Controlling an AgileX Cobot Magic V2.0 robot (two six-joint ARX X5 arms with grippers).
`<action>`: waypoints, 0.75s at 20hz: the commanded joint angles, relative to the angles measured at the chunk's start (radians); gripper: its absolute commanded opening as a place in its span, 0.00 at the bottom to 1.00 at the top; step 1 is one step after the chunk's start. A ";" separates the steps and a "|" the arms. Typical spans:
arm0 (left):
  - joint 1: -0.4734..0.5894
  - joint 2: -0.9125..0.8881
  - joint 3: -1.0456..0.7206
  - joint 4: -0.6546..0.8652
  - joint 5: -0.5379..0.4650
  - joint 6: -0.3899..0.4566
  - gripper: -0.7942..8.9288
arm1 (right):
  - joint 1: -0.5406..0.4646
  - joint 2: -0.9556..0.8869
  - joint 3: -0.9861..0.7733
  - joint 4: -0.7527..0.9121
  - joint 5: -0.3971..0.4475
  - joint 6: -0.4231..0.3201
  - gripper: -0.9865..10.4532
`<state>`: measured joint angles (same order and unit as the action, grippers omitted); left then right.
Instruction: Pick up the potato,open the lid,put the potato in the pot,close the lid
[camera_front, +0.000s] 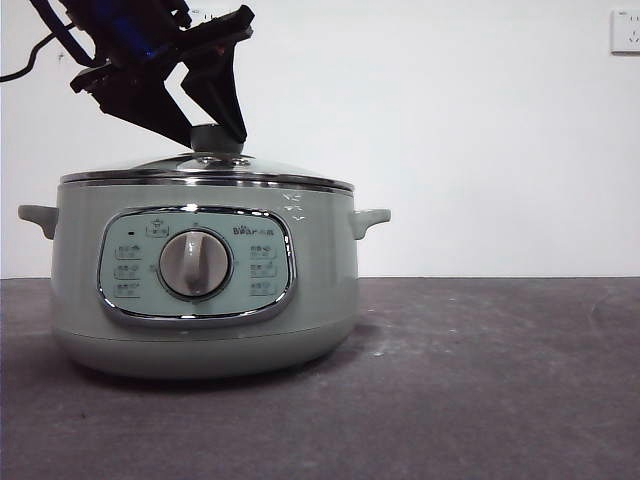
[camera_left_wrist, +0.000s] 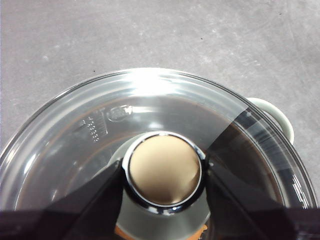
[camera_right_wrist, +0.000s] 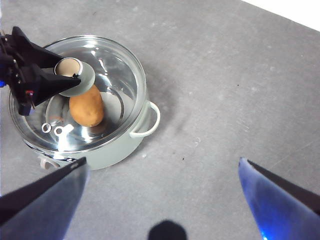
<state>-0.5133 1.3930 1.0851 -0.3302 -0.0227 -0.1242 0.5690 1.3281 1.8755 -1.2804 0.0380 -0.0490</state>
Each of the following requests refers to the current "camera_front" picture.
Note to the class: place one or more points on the pale green electric cooking pot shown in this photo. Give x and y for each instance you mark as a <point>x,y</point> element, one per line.
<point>325,280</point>

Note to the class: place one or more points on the glass lid with green knob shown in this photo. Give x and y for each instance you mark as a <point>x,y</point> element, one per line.
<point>215,172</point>

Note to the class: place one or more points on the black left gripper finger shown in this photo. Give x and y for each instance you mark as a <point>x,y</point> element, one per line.
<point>220,90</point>
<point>145,110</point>

